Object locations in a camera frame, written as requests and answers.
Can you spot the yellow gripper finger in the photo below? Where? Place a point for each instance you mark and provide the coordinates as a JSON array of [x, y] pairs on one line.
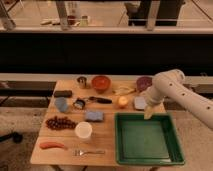
[[148, 112]]

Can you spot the grey towel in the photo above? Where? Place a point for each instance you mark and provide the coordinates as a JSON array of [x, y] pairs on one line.
[[139, 103]]

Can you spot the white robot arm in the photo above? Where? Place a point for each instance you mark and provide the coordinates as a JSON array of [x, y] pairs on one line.
[[170, 84]]

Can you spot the purple bowl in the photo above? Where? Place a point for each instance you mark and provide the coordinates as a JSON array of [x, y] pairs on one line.
[[143, 83]]

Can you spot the red bowl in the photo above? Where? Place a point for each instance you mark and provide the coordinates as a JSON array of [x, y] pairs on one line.
[[100, 83]]

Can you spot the yellow apple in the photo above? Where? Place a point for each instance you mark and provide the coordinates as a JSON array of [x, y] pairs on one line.
[[122, 101]]

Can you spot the green plastic tray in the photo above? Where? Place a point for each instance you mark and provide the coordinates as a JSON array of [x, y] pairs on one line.
[[151, 142]]

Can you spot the banana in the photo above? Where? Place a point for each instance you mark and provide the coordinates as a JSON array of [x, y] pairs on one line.
[[123, 91]]

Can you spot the blue sponge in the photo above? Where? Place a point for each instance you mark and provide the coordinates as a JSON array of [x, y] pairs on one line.
[[94, 116]]

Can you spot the white plastic cup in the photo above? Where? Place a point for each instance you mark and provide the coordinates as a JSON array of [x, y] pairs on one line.
[[83, 131]]

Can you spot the small metal can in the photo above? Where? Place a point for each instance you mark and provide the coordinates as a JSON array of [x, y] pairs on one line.
[[79, 104]]

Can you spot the wooden table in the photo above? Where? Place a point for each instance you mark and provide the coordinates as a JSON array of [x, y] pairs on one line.
[[103, 135]]

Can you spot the metal cup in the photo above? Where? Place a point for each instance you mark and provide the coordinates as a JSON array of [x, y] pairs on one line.
[[82, 82]]

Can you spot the metal fork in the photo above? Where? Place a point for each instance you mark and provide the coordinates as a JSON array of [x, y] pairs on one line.
[[83, 152]]

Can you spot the bunch of dark grapes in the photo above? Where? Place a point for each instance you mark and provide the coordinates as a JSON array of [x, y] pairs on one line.
[[60, 123]]

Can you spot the black rectangular block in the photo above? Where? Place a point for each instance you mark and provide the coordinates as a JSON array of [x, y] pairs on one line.
[[63, 93]]

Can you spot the orange carrot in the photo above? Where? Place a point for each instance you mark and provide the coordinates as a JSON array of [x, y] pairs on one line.
[[47, 145]]

